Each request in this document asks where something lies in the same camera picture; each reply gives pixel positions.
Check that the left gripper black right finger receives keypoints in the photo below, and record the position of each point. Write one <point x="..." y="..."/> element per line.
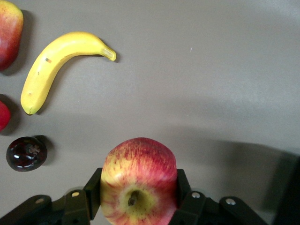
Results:
<point x="199" y="211"/>

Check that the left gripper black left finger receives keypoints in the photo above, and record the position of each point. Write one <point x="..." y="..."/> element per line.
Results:
<point x="75" y="208"/>

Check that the red yellow apple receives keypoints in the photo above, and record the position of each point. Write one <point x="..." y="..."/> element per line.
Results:
<point x="140" y="168"/>

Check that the yellow banana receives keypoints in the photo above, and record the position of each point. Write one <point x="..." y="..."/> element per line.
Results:
<point x="39" y="75"/>

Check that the dark purple mangosteen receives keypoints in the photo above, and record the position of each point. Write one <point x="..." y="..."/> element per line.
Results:
<point x="23" y="157"/>

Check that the large table cover mat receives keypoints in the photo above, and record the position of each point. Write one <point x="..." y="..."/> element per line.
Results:
<point x="187" y="93"/>

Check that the red yellow mango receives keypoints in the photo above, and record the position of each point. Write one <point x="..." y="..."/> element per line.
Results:
<point x="9" y="30"/>

